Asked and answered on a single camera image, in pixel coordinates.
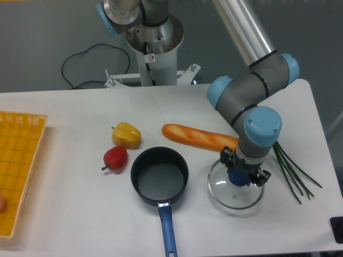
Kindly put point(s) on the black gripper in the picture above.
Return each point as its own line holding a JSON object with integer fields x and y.
{"x": 240, "y": 173}

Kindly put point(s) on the glass lid blue knob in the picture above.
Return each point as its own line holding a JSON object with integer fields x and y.
{"x": 231, "y": 189}

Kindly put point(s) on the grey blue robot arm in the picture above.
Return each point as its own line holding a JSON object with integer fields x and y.
{"x": 238, "y": 102}

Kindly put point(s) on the green onion stalk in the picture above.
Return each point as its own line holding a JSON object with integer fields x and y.
{"x": 290, "y": 171}

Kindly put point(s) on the orange baguette bread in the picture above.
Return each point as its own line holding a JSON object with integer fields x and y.
{"x": 199, "y": 138}

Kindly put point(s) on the black device at edge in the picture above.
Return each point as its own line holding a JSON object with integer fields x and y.
{"x": 337, "y": 228}

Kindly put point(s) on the yellow bell pepper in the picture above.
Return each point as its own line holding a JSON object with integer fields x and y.
{"x": 126, "y": 135}

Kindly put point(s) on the red bell pepper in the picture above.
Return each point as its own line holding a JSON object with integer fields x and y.
{"x": 115, "y": 158}

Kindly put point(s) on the yellow woven basket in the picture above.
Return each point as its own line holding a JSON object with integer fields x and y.
{"x": 21, "y": 135}

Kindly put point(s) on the dark saucepan blue handle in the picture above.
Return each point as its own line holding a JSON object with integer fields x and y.
{"x": 160, "y": 175}

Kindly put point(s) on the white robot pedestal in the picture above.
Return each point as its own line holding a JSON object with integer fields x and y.
{"x": 156, "y": 54}

